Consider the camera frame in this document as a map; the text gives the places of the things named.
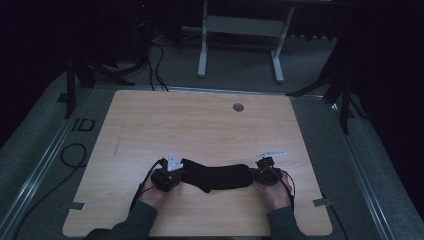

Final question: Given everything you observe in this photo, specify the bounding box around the person's left hand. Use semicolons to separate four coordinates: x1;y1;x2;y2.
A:
137;181;170;211

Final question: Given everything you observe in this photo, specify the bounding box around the white desk frame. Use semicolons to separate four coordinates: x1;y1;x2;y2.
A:
197;0;296;84

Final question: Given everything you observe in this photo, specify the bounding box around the right hand-held gripper cable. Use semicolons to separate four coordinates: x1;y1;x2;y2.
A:
269;166;296;212

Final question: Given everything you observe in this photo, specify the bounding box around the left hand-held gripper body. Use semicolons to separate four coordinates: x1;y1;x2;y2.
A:
150;152;184;193

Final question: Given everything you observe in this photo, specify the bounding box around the person's right hand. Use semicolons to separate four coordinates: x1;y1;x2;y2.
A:
256;169;295;211

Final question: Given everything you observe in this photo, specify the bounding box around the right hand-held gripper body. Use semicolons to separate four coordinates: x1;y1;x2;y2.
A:
254;151;288;186

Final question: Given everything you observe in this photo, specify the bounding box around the dark equipment cabinet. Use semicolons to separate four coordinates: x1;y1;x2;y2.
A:
113;0;155;62

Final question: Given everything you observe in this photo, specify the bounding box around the metal floor rail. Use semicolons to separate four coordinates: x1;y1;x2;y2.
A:
0;88;95;240
328;102;398;240
133;85;325;100

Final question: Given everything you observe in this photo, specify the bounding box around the black looped floor cable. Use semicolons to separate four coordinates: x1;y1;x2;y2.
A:
11;143;88;239

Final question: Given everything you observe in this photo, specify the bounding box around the black background cable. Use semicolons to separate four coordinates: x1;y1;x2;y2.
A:
146;56;157;92
151;41;170;92

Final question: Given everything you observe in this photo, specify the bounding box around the thin black floor cable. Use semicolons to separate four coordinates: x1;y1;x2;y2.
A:
319;191;349;240

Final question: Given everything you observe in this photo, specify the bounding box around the black tripod stand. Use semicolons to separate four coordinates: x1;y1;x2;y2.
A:
64;54;136;120
286;33;368;135

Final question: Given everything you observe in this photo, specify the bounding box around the grey tape piece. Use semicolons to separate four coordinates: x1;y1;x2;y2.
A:
312;197;334;208

